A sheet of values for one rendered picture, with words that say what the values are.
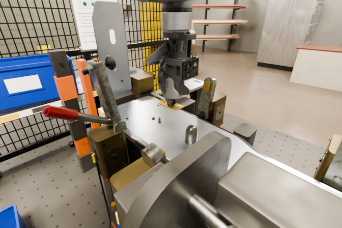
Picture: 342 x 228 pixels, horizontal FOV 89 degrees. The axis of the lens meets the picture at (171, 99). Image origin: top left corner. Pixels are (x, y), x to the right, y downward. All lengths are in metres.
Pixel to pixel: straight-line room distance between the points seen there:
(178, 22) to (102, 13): 0.32
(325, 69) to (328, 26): 3.22
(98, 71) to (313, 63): 4.41
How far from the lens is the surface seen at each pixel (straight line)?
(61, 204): 0.81
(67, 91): 0.69
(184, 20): 0.44
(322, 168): 0.52
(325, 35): 7.66
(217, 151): 0.18
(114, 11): 0.70
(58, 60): 0.66
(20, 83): 0.73
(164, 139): 0.47
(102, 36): 0.68
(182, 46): 0.44
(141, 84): 0.75
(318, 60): 4.57
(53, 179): 0.91
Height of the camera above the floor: 1.29
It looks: 25 degrees down
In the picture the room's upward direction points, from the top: straight up
